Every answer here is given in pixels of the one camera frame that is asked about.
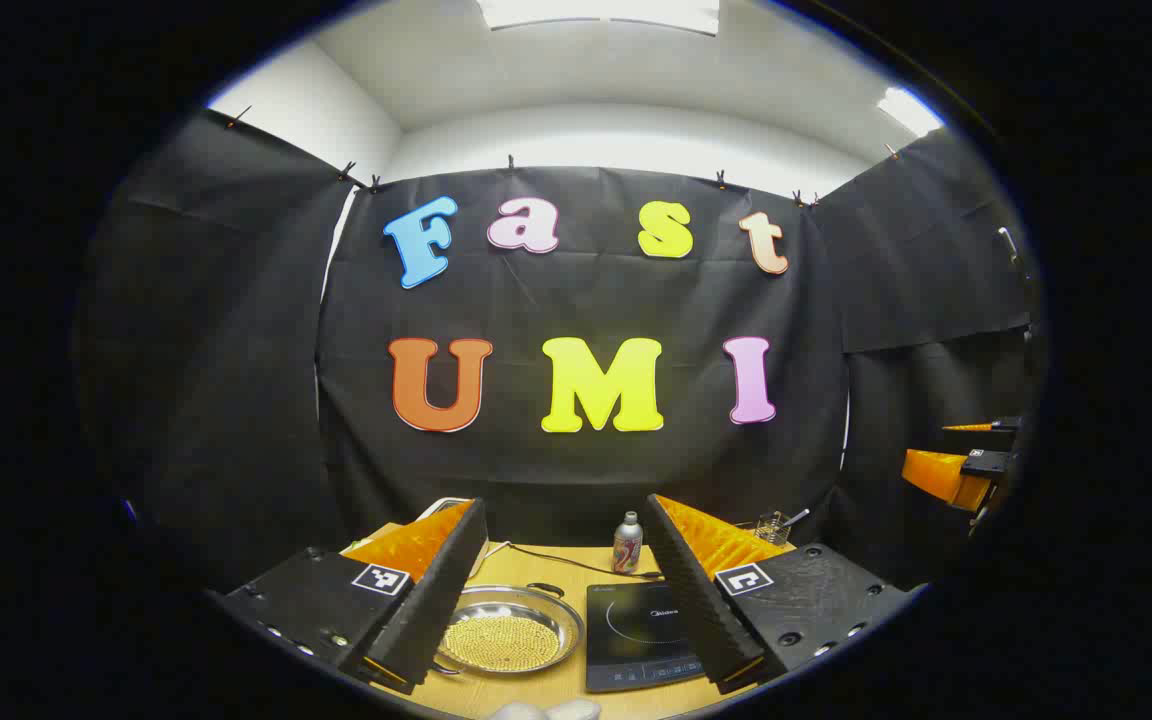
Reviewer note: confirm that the pile of yellow soybeans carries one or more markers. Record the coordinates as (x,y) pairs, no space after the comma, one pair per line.
(501,643)

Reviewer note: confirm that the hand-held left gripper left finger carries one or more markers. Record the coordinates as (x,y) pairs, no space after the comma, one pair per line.
(436,600)

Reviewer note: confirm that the row of black cloth clips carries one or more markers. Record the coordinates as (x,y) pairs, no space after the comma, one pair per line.
(346,172)

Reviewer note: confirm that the soft lumpy object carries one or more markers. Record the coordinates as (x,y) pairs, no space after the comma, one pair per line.
(546,711)

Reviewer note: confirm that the black induction cooktop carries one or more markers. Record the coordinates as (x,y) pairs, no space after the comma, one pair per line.
(636,630)

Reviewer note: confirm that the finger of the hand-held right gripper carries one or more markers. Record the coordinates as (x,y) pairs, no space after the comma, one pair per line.
(936,475)
(971,427)

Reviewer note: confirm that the ceiling light panel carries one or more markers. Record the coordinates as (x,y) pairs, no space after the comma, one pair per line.
(908,110)
(596,12)

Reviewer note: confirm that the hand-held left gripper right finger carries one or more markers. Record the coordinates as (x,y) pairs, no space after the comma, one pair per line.
(696,610)

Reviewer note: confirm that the silver printed drink bottle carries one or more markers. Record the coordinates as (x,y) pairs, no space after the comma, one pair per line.
(627,545)

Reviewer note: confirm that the metal mesh utensil holder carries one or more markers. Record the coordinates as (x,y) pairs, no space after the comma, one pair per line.
(771,528)

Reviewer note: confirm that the stainless steel pot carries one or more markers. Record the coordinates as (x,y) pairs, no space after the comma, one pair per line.
(511,600)

